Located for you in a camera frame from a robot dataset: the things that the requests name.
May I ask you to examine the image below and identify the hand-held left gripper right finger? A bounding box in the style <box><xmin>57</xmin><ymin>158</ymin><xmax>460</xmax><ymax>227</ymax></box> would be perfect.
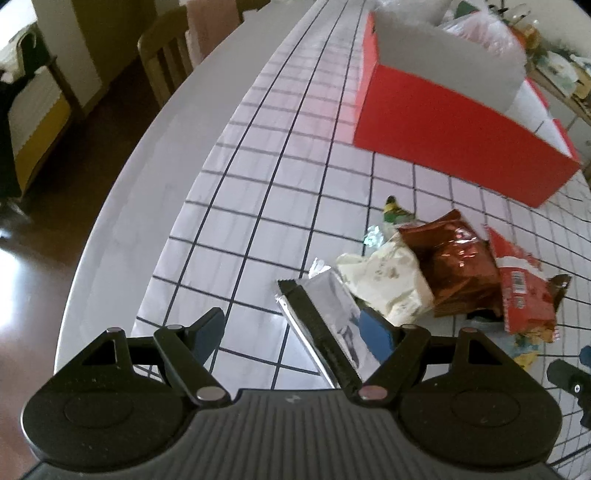
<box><xmin>353</xmin><ymin>308</ymin><xmax>525</xmax><ymax>407</ymax></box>

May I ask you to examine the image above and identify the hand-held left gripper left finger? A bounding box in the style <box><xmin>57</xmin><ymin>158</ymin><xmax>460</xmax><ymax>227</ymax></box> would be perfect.
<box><xmin>55</xmin><ymin>308</ymin><xmax>230</xmax><ymax>407</ymax></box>

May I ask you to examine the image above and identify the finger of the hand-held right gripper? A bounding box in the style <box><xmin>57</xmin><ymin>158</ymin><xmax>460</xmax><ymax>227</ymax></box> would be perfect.
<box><xmin>546</xmin><ymin>358</ymin><xmax>591</xmax><ymax>416</ymax></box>

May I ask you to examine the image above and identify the cream snack packet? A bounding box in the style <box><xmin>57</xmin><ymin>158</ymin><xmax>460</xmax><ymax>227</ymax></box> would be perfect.
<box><xmin>335</xmin><ymin>233</ymin><xmax>437</xmax><ymax>326</ymax></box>

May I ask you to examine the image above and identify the silver snack packet black stripe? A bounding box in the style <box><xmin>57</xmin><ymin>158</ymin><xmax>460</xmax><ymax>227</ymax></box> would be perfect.
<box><xmin>276</xmin><ymin>257</ymin><xmax>382</xmax><ymax>391</ymax></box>

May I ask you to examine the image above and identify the red snack packet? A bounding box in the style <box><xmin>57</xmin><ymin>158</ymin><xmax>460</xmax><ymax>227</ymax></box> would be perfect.
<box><xmin>484</xmin><ymin>225</ymin><xmax>572</xmax><ymax>342</ymax></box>

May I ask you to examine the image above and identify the brown snack packet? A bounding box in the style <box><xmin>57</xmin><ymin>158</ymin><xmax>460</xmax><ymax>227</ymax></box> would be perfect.
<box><xmin>398</xmin><ymin>209</ymin><xmax>504</xmax><ymax>319</ymax></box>

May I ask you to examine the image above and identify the red cardboard box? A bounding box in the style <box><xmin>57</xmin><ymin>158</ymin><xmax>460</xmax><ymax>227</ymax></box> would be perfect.
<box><xmin>353</xmin><ymin>7</ymin><xmax>581</xmax><ymax>208</ymax></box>

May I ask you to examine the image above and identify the silver foil wrapper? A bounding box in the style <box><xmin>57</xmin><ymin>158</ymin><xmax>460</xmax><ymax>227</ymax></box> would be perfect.
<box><xmin>362</xmin><ymin>224</ymin><xmax>400</xmax><ymax>250</ymax></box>

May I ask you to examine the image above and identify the yellow wooden bench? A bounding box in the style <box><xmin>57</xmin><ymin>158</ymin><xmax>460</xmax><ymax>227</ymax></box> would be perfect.
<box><xmin>0</xmin><ymin>23</ymin><xmax>77</xmax><ymax>199</ymax></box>

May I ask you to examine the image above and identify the wooden chair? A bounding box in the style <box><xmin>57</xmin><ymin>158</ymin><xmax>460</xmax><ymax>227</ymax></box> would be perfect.
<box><xmin>137</xmin><ymin>4</ymin><xmax>195</xmax><ymax>109</ymax></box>

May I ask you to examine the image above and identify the pink cloth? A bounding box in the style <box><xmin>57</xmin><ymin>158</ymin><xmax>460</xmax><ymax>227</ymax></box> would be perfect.
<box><xmin>185</xmin><ymin>0</ymin><xmax>242</xmax><ymax>65</ymax></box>

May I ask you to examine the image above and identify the pink plastic bag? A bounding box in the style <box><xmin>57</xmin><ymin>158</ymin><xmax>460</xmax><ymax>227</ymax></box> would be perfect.
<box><xmin>438</xmin><ymin>9</ymin><xmax>527</xmax><ymax>61</ymax></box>

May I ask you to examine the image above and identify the glass jar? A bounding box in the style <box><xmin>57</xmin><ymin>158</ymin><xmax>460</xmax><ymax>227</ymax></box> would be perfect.
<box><xmin>510</xmin><ymin>4</ymin><xmax>542</xmax><ymax>51</ymax></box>

